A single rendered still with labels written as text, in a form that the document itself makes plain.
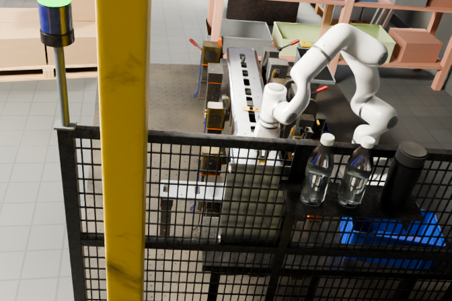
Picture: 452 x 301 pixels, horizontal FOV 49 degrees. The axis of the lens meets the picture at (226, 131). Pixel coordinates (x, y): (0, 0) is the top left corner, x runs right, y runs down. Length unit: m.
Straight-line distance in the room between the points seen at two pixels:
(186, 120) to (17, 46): 2.11
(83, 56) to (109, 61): 3.56
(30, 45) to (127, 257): 3.34
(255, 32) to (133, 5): 4.11
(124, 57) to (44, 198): 2.45
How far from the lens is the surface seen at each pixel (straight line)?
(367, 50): 1.98
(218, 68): 2.71
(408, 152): 1.27
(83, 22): 4.79
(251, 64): 2.87
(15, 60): 4.60
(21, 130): 4.03
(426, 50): 5.30
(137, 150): 1.14
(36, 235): 3.18
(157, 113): 2.88
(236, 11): 6.07
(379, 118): 2.27
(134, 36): 1.00
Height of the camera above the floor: 2.28
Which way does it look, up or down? 35 degrees down
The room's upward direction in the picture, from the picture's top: 8 degrees clockwise
